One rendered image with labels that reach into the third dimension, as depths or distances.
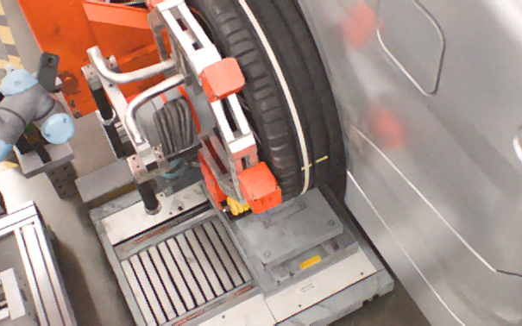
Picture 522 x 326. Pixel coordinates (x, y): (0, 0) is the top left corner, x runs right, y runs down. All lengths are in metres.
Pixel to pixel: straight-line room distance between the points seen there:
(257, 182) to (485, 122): 0.75
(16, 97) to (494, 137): 1.06
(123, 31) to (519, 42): 1.50
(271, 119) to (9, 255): 1.26
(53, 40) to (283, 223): 0.93
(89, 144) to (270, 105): 1.52
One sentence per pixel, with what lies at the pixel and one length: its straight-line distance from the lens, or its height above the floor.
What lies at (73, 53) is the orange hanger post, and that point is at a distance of 2.15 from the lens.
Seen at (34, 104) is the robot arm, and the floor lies 1.07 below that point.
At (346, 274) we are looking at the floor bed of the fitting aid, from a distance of 2.39.
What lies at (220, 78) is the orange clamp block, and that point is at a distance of 1.48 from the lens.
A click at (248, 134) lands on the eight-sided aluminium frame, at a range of 1.58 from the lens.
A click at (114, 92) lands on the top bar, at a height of 0.98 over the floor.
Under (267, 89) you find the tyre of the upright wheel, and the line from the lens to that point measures 1.53.
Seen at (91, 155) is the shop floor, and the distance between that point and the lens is 2.91.
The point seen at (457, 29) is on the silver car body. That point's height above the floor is 1.56.
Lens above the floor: 2.23
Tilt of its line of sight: 54 degrees down
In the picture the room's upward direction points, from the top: 8 degrees counter-clockwise
